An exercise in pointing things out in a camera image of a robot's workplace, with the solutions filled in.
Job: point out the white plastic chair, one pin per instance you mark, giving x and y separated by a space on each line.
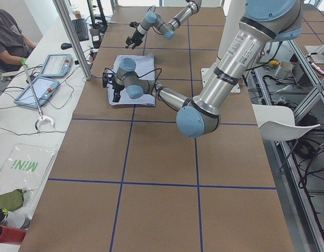
277 123

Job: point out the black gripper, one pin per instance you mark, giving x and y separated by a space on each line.
137 34
116 87

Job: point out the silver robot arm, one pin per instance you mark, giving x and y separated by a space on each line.
154 20
261 22

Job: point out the aluminium frame post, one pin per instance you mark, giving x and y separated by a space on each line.
73 38

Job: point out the teach pendant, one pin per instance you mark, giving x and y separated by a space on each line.
44 89
56 65

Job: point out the red bottle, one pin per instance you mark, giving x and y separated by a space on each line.
11 235

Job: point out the clear bag with green print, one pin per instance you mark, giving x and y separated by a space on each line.
25 168

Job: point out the black keyboard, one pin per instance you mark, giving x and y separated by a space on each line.
81 29

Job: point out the upper teach pendant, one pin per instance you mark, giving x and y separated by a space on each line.
56 65

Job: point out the lower teach pendant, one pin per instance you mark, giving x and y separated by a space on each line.
44 89

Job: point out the green cloth pouch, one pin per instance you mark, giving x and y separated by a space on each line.
12 200

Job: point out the seated person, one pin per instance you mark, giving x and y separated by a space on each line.
13 44

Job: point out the light blue striped shirt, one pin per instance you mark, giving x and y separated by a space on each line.
138 76

